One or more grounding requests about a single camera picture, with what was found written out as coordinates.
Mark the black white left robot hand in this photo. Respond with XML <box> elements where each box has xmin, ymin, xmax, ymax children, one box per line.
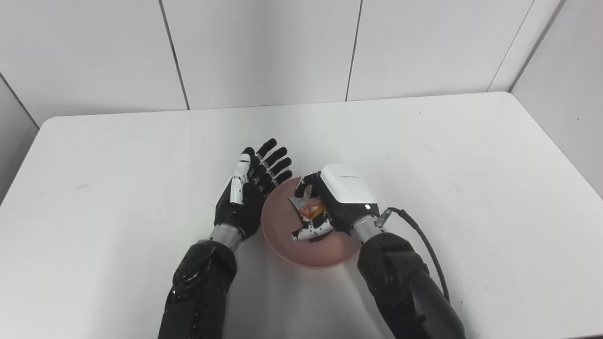
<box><xmin>214</xmin><ymin>138</ymin><xmax>293</xmax><ymax>242</ymax></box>

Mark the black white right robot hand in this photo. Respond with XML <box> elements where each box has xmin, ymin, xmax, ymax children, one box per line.
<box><xmin>291</xmin><ymin>164</ymin><xmax>380</xmax><ymax>242</ymax></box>

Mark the chocolate cake slice with fruit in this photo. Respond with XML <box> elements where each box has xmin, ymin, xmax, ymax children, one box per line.
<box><xmin>288</xmin><ymin>186</ymin><xmax>328</xmax><ymax>222</ymax></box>

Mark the pink round plate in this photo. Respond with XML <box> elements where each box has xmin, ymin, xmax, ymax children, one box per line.
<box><xmin>261</xmin><ymin>177</ymin><xmax>361</xmax><ymax>269</ymax></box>

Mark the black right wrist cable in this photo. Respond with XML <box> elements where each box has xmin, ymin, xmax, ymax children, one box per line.
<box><xmin>375</xmin><ymin>207</ymin><xmax>450</xmax><ymax>303</ymax></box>

